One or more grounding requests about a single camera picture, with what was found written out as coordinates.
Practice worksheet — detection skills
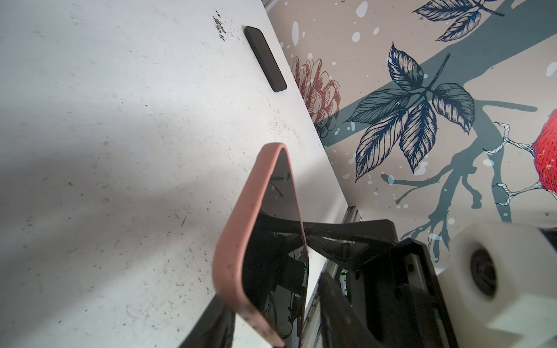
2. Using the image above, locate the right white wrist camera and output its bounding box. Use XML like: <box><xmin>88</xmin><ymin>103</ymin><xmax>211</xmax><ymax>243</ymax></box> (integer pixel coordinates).
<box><xmin>438</xmin><ymin>223</ymin><xmax>556</xmax><ymax>347</ymax></box>

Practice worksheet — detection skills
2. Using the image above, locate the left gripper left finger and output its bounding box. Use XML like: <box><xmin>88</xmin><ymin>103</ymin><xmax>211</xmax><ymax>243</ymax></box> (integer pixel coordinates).
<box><xmin>179</xmin><ymin>296</ymin><xmax>236</xmax><ymax>348</ymax></box>

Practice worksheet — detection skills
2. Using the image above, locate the black phone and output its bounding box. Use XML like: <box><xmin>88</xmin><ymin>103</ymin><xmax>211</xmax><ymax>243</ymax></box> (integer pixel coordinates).
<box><xmin>244</xmin><ymin>26</ymin><xmax>287</xmax><ymax>93</ymax></box>
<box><xmin>242</xmin><ymin>149</ymin><xmax>309</xmax><ymax>347</ymax></box>

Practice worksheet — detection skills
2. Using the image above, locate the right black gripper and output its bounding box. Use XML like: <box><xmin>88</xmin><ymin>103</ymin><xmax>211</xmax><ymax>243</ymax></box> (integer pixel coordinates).
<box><xmin>303</xmin><ymin>220</ymin><xmax>458</xmax><ymax>347</ymax></box>

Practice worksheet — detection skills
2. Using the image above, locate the pink phone case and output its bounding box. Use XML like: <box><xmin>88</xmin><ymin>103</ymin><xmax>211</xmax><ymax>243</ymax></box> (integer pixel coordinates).
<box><xmin>213</xmin><ymin>143</ymin><xmax>291</xmax><ymax>347</ymax></box>

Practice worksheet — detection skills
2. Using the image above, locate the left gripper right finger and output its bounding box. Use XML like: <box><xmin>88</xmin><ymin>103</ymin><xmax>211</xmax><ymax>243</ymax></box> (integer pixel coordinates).
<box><xmin>318</xmin><ymin>273</ymin><xmax>383</xmax><ymax>348</ymax></box>

